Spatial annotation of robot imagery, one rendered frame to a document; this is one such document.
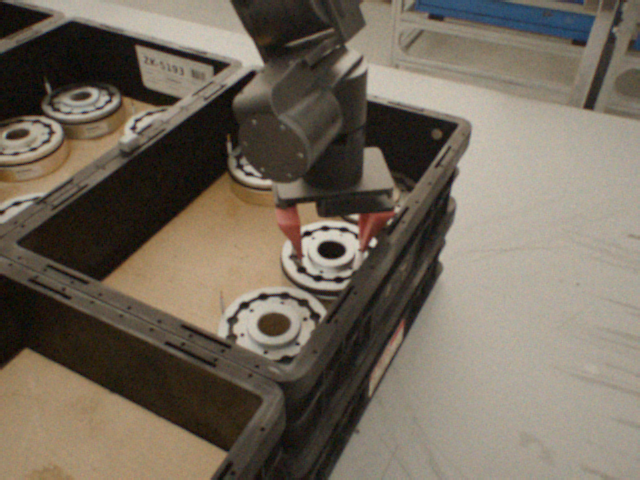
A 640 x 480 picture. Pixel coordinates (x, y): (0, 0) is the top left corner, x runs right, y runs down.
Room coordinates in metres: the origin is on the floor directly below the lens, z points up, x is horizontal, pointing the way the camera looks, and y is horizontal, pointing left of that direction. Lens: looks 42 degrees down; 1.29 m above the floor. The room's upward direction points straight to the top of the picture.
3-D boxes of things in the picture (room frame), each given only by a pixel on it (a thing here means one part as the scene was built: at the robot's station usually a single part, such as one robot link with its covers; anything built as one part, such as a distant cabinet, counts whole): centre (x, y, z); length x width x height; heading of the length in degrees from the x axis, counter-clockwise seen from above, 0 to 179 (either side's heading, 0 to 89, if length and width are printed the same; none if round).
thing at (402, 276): (0.49, 0.05, 0.87); 0.40 x 0.30 x 0.11; 151
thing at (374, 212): (0.46, -0.03, 0.91); 0.07 x 0.07 x 0.09; 9
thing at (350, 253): (0.46, -0.02, 0.86); 0.05 x 0.05 x 0.01
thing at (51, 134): (0.67, 0.37, 0.86); 0.10 x 0.10 x 0.01
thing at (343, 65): (0.45, -0.01, 1.04); 0.07 x 0.06 x 0.07; 153
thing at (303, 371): (0.49, 0.05, 0.92); 0.40 x 0.30 x 0.02; 151
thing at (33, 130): (0.67, 0.37, 0.86); 0.05 x 0.05 x 0.01
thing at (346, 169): (0.46, -0.01, 0.98); 0.10 x 0.07 x 0.07; 99
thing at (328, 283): (0.46, -0.02, 0.86); 0.10 x 0.10 x 0.01
